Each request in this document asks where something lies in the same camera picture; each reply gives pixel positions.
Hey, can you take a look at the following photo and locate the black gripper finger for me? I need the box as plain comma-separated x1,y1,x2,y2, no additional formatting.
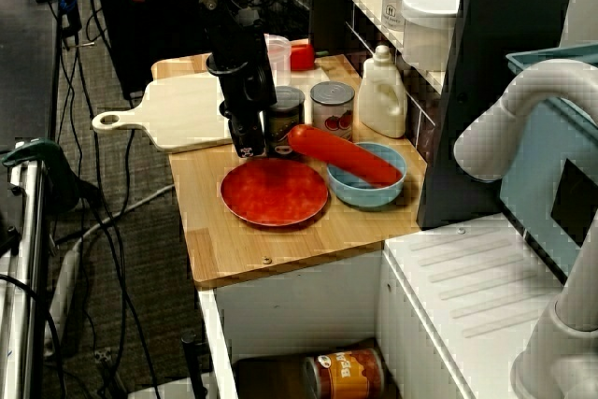
255,114,269,157
228,116,260,159

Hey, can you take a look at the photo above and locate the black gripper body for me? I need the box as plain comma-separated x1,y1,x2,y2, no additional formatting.
205,53,278,132

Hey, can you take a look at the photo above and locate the green pea can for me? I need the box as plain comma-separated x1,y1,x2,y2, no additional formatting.
265,85,306,158

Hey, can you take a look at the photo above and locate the red toy sausage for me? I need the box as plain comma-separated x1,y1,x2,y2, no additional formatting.
287,123,406,185

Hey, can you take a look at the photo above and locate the clear plastic cup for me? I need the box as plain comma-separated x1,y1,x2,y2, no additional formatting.
263,34,292,90

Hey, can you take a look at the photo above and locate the red plate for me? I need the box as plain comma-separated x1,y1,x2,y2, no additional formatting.
220,158,330,228

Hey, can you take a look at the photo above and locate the light wooden cutting board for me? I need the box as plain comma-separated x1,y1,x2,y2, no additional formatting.
92,66,331,154

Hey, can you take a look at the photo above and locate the red chili pepper toy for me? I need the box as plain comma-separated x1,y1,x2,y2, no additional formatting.
289,42,329,71

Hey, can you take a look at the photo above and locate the tomato can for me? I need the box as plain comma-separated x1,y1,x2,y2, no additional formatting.
310,80,356,142

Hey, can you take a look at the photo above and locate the blue bowl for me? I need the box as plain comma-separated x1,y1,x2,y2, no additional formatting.
326,141,408,211

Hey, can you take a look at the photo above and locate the black equipment box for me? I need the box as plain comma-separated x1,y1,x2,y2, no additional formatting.
95,0,221,100

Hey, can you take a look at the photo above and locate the white detergent bottle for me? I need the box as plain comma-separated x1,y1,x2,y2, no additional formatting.
357,44,408,139

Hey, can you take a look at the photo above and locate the white lidded plastic jar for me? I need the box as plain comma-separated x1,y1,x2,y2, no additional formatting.
401,0,463,72
379,0,434,43

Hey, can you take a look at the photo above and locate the green clamp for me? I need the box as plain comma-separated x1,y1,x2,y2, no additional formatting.
1,136,81,214

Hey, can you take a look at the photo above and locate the dark shelf unit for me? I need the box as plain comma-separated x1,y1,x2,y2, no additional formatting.
307,0,581,232

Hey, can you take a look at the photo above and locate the white power strip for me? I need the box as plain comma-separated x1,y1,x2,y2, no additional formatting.
43,238,84,359

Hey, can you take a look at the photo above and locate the orange beans can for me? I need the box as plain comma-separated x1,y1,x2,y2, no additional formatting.
303,347,387,399

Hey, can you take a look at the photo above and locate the gray toy faucet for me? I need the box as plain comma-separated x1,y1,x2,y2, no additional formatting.
453,58,598,399

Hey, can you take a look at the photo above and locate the white cable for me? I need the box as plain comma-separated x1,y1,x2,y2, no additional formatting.
68,182,178,251

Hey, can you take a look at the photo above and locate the thin black cable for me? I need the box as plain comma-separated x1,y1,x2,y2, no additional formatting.
59,0,163,399

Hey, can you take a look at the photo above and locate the black bar handle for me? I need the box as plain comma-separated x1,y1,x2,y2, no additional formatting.
180,330,209,399

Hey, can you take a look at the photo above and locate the aluminium rail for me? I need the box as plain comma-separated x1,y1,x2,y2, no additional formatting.
0,140,49,399

